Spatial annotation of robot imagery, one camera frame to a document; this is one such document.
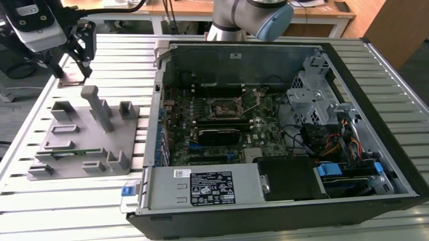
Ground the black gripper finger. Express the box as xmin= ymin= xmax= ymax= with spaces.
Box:
xmin=32 ymin=49 xmax=66 ymax=78
xmin=65 ymin=21 xmax=97 ymax=78

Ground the metal socket cover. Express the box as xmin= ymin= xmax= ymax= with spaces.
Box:
xmin=236 ymin=88 xmax=263 ymax=113

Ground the CPU socket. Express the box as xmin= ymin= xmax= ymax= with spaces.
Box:
xmin=207 ymin=97 xmax=242 ymax=118

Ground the black mesh waste bin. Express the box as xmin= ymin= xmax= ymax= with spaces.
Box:
xmin=0 ymin=50 xmax=37 ymax=80

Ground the white flat box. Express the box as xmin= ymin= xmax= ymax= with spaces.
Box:
xmin=103 ymin=0 xmax=131 ymax=10

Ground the grey parts rack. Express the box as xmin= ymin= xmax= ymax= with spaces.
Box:
xmin=25 ymin=85 xmax=141 ymax=182

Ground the green RAM stick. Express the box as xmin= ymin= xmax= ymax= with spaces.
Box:
xmin=37 ymin=149 xmax=101 ymax=159

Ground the black RAM slot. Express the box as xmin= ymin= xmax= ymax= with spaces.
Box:
xmin=193 ymin=118 xmax=252 ymax=126
xmin=192 ymin=84 xmax=246 ymax=91
xmin=192 ymin=89 xmax=246 ymax=98
xmin=195 ymin=124 xmax=252 ymax=132

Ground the small black graphics card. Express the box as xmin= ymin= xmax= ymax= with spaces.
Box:
xmin=196 ymin=128 xmax=242 ymax=147

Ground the blue case latch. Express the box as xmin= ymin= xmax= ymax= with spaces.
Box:
xmin=121 ymin=183 xmax=136 ymax=198

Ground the silver power supply unit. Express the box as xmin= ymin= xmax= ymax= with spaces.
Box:
xmin=147 ymin=164 xmax=260 ymax=210

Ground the green motherboard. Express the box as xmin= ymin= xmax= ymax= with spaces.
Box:
xmin=160 ymin=86 xmax=292 ymax=166

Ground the silver chipset heatsink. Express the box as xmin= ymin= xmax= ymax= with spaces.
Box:
xmin=243 ymin=147 xmax=263 ymax=163

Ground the silver drive cage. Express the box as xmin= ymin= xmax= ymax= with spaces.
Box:
xmin=286 ymin=56 xmax=339 ymax=126

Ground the black plastic cover box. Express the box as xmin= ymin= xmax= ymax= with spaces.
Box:
xmin=256 ymin=155 xmax=327 ymax=201

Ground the black PC case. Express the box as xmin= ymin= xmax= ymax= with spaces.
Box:
xmin=119 ymin=39 xmax=429 ymax=240

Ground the blue disk carrier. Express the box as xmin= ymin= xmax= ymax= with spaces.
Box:
xmin=316 ymin=162 xmax=342 ymax=178

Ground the brown wooden cabinet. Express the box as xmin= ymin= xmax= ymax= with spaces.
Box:
xmin=340 ymin=0 xmax=429 ymax=73

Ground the wooden desk white frame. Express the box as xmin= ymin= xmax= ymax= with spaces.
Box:
xmin=60 ymin=0 xmax=163 ymax=35
xmin=149 ymin=0 xmax=356 ymax=38

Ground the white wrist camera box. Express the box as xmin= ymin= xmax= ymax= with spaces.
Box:
xmin=6 ymin=0 xmax=69 ymax=53

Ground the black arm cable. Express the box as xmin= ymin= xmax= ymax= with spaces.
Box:
xmin=65 ymin=0 xmax=147 ymax=16

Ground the yellow red wire bundle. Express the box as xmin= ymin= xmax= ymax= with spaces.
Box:
xmin=318 ymin=119 xmax=366 ymax=159

